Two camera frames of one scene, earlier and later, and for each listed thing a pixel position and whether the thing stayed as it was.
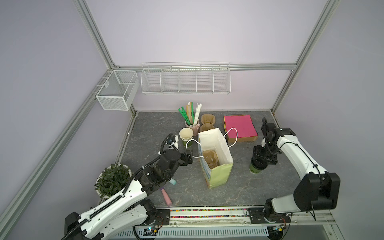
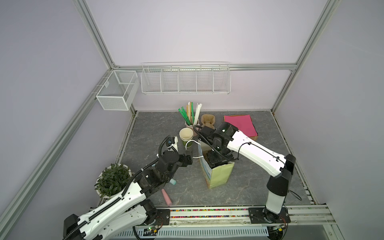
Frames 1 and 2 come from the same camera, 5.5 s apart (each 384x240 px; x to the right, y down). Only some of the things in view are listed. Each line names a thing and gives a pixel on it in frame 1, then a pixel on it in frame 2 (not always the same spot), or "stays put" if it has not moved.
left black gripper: x=185 y=161 stays put
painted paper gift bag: x=215 y=157 stays put
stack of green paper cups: x=186 y=134 stays put
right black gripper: x=257 y=153 to x=212 y=160
